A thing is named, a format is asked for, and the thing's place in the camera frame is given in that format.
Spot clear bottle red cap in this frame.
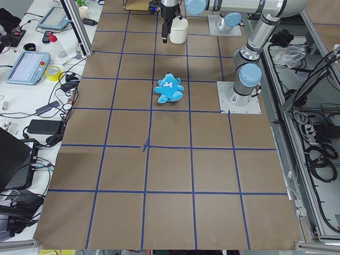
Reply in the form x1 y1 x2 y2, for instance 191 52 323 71
48 32 67 58

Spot aluminium frame post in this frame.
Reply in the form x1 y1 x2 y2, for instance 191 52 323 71
60 0 92 57

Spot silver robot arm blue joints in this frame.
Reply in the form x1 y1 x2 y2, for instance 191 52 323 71
185 0 309 96

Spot blue teach pendant tablet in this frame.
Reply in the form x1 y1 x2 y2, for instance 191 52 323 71
6 51 50 86

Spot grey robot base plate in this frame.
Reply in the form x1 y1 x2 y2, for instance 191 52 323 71
217 81 261 114

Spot black coiled cable bundle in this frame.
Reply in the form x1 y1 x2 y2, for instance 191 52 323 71
304 144 338 184

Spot white cylindrical trash can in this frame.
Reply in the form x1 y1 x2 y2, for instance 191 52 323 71
169 18 188 44

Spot black mobile phone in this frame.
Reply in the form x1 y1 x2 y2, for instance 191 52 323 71
42 31 53 44

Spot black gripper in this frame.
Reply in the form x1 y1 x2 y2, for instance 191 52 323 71
160 0 181 44

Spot white paper cup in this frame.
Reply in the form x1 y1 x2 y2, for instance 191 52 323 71
79 6 89 19

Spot yellow tape roll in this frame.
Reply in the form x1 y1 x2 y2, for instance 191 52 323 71
44 66 62 81

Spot black laptop computer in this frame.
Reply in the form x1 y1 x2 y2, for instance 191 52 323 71
1 129 39 191

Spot crumpled white cloth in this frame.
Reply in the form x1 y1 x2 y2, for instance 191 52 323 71
273 46 307 68

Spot black power adapter brick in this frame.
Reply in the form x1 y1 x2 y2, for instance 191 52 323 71
27 120 63 135

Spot blue plush teddy bear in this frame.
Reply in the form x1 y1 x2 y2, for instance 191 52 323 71
155 73 184 104

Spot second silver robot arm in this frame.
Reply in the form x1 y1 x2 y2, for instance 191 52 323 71
149 1 242 44

